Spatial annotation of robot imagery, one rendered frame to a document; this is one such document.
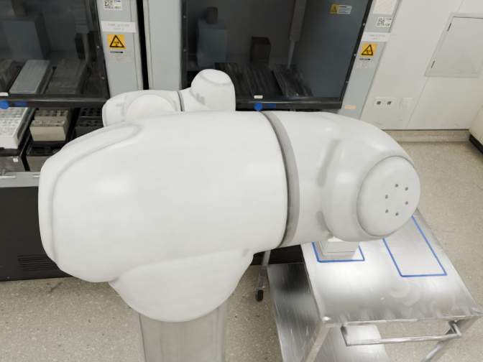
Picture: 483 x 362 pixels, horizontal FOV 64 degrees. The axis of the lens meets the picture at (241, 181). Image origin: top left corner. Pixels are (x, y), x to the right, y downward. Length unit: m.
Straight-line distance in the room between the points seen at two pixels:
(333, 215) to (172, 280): 0.14
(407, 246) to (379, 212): 0.99
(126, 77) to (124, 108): 0.57
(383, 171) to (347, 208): 0.04
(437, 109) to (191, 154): 3.19
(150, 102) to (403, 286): 0.83
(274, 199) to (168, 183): 0.08
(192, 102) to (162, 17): 0.51
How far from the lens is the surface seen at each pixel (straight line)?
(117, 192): 0.29
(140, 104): 0.82
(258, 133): 0.32
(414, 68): 3.10
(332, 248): 1.16
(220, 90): 0.85
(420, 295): 1.21
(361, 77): 1.56
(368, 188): 0.31
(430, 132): 3.54
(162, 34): 1.34
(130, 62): 1.39
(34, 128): 1.57
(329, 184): 0.31
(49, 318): 2.06
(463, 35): 3.17
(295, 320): 1.67
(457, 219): 2.88
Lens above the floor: 1.71
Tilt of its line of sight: 41 degrees down
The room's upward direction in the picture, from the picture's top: 7 degrees clockwise
